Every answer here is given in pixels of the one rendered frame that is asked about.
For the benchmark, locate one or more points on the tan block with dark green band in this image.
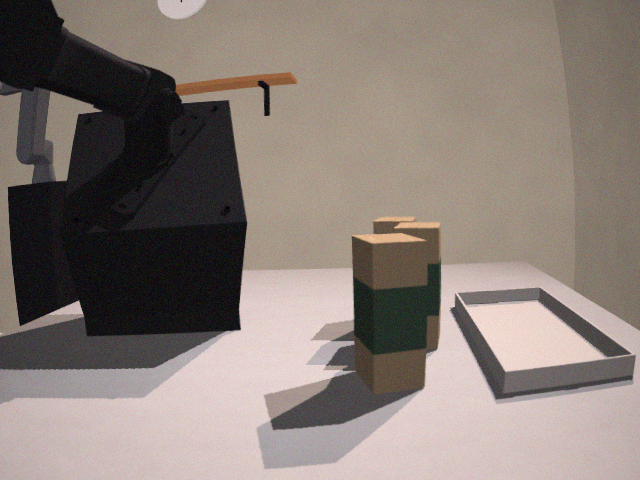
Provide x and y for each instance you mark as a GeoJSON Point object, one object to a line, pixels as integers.
{"type": "Point", "coordinates": [429, 231]}
{"type": "Point", "coordinates": [390, 290]}
{"type": "Point", "coordinates": [386, 225]}

